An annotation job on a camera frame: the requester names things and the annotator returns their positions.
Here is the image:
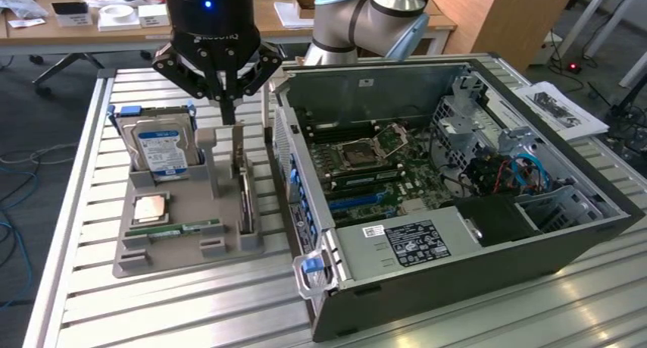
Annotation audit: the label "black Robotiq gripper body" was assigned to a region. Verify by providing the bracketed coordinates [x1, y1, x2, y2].
[162, 0, 262, 73]

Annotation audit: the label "graphics card with silver bracket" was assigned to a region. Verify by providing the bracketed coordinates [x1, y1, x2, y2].
[216, 121, 259, 236]

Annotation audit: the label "plain white box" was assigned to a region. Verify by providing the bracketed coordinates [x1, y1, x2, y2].
[137, 3, 171, 29]

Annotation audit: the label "white papers on desk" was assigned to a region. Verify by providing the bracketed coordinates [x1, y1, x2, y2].
[272, 1, 315, 30]

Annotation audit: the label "flat white box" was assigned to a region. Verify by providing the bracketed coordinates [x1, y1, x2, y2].
[96, 14, 141, 33]

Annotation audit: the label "hard disk with blue label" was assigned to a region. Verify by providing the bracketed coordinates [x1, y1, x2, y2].
[108, 101, 199, 182]

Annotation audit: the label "black office chair base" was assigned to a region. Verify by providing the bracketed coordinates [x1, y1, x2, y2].
[31, 51, 152, 97]

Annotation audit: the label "white box with black top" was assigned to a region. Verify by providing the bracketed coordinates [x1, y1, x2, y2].
[49, 1, 93, 27]

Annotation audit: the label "CPU socket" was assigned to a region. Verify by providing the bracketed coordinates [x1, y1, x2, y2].
[336, 135, 391, 167]

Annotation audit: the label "metal socket cover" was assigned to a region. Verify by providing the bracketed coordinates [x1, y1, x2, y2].
[374, 122, 411, 148]

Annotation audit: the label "clear plastic bag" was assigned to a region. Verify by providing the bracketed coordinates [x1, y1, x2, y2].
[0, 0, 49, 19]

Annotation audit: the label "grey plastic parts rack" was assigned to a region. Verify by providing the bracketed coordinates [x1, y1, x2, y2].
[111, 126, 268, 279]

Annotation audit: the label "copper-toned CPU chip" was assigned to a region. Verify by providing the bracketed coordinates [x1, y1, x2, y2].
[132, 194, 170, 224]

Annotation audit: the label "blue expansion slot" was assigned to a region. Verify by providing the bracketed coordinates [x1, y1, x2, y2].
[328, 194, 380, 212]

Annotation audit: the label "silver drive cage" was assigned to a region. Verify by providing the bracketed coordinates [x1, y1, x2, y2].
[432, 65, 540, 173]

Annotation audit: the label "green Dell motherboard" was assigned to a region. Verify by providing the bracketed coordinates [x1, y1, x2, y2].
[306, 122, 456, 227]

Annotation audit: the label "wooden cabinet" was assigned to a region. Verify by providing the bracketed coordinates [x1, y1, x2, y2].
[427, 0, 580, 71]

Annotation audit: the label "grey power supply unit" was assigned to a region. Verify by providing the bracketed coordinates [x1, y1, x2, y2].
[332, 205, 482, 283]

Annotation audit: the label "white box on floor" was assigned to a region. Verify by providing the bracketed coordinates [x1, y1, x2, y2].
[530, 40, 558, 67]

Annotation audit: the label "stack of printed papers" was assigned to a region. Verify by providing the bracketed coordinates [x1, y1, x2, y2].
[512, 80, 611, 140]

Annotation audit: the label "black plastic fan shroud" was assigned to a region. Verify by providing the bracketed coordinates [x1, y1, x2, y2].
[452, 194, 544, 249]

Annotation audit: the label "open black PC case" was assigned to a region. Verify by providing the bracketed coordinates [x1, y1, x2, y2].
[260, 52, 647, 343]

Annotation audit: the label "silver disk bay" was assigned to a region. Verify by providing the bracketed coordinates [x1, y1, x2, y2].
[514, 184, 607, 235]

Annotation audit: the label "wooden desk white frame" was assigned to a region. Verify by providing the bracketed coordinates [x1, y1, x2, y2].
[0, 0, 176, 67]
[255, 0, 459, 67]

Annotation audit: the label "blue floor cable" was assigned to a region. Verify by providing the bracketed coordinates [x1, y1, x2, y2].
[0, 165, 37, 308]

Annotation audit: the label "blue data wire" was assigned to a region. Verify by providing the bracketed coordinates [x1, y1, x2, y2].
[508, 155, 554, 194]

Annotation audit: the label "white table frame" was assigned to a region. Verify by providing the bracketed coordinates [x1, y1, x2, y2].
[554, 0, 647, 88]

